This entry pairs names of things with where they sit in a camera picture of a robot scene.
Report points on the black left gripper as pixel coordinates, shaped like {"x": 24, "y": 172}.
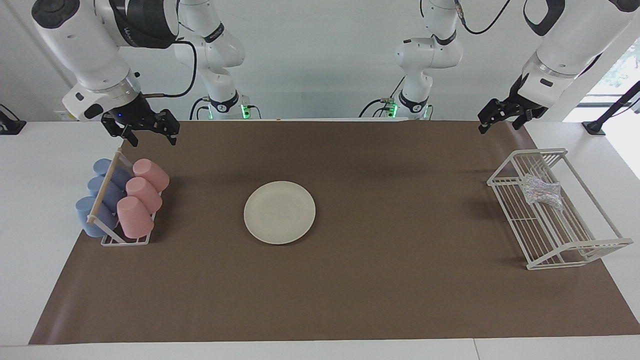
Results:
{"x": 527, "y": 102}

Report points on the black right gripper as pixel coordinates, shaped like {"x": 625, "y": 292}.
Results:
{"x": 132, "y": 112}

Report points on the cream round plate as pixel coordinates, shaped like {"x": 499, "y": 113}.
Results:
{"x": 279, "y": 212}

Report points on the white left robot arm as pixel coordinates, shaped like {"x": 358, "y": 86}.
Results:
{"x": 565, "y": 45}

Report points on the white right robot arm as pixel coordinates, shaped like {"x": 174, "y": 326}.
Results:
{"x": 90, "y": 50}

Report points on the pink plastic cup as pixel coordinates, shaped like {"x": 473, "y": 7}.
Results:
{"x": 151, "y": 174}
{"x": 135, "y": 217}
{"x": 145, "y": 194}

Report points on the blue plastic cup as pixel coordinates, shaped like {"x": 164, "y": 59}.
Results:
{"x": 120, "y": 175}
{"x": 112, "y": 194}
{"x": 86, "y": 212}

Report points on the white cup holder rack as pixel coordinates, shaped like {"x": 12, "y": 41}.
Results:
{"x": 105, "y": 186}

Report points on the black angled stand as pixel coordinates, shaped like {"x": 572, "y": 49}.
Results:
{"x": 612, "y": 110}

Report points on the black table clamp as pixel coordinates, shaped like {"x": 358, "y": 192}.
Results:
{"x": 10, "y": 125}

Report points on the brown table mat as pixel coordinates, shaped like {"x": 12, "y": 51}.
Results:
{"x": 380, "y": 290}

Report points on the white wall socket box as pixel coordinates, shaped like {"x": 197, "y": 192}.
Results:
{"x": 62, "y": 116}

